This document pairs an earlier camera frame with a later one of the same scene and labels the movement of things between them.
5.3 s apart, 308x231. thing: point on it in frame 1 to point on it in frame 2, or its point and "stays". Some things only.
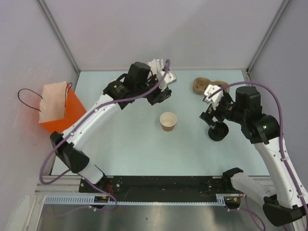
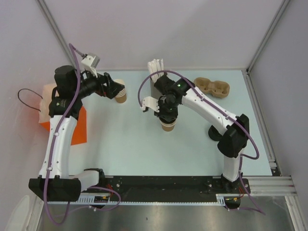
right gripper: (211, 112) to (168, 117)
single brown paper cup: (168, 120) stays
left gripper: (160, 96) to (111, 89)
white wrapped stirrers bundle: (156, 66) stays
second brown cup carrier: (200, 84) stays
